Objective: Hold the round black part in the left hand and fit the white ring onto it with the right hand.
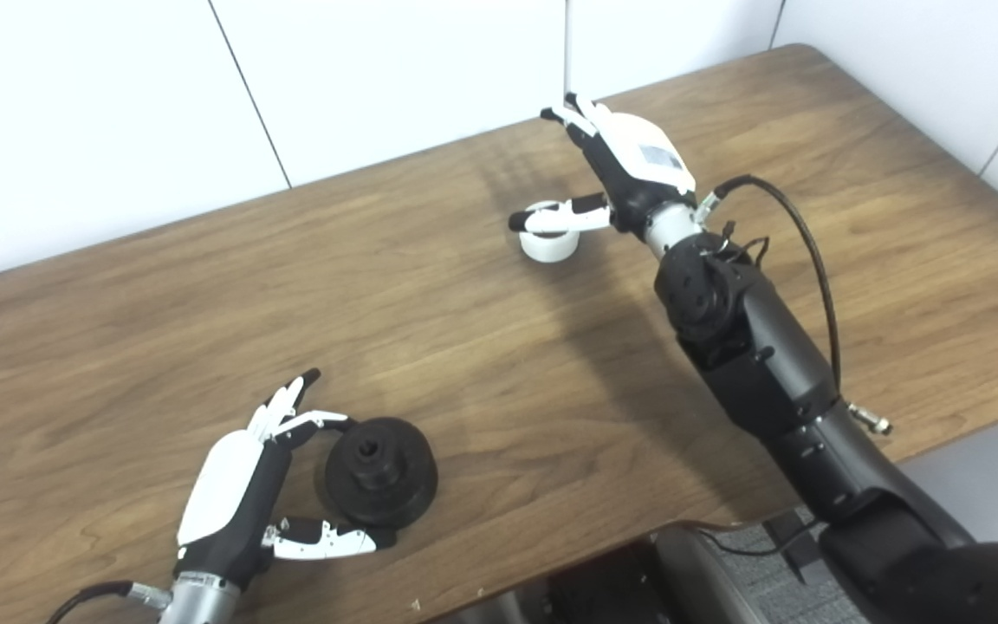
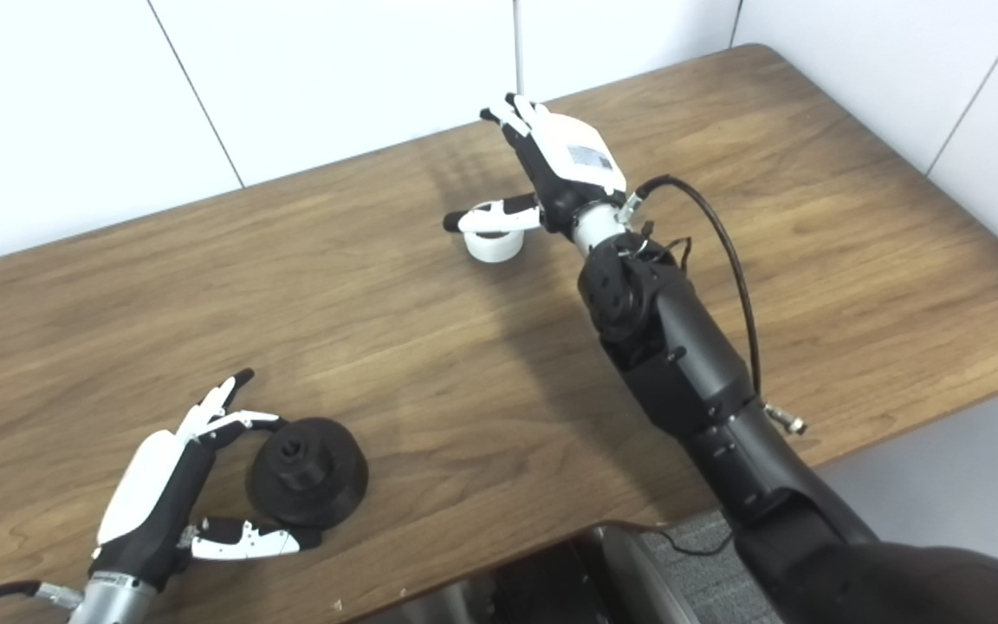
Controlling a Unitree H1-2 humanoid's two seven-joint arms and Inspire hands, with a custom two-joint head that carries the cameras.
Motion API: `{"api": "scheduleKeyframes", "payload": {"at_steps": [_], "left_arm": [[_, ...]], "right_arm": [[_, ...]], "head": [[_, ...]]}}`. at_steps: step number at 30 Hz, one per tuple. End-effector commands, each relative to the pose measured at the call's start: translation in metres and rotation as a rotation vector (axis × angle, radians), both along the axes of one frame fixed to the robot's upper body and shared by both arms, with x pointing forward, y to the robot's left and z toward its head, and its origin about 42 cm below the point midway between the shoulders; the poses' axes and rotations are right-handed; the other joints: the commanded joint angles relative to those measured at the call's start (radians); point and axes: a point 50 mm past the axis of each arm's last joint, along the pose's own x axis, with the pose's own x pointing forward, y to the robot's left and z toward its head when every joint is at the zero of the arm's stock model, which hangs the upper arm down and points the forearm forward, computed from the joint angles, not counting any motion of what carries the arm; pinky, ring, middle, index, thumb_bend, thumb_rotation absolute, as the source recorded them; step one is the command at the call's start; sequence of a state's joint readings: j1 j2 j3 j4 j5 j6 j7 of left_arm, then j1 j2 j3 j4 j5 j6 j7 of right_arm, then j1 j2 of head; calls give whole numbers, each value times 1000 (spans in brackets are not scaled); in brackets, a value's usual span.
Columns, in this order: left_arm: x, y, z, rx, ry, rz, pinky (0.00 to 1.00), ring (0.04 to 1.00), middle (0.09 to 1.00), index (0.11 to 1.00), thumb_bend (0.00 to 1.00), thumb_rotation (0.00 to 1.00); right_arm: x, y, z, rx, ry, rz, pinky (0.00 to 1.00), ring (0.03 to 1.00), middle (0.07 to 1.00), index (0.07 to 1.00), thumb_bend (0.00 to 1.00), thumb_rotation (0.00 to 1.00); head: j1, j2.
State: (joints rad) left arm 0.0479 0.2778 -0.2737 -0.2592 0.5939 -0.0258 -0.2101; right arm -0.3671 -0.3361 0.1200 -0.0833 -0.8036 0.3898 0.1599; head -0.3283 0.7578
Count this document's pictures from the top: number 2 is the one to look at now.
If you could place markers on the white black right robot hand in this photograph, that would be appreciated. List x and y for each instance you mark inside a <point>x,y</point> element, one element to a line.
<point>573,160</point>

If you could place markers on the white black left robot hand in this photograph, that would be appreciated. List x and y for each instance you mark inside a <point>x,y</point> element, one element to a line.
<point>152,494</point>

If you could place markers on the round black plastic part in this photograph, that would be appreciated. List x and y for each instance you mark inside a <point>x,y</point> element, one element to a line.
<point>321,477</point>

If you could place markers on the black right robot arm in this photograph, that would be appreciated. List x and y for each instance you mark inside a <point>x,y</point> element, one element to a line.
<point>690,364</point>

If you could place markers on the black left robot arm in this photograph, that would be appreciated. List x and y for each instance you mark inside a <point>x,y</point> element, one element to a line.
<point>113,602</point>

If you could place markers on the black robot torso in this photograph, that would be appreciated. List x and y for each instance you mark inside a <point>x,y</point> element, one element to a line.
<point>568,581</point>

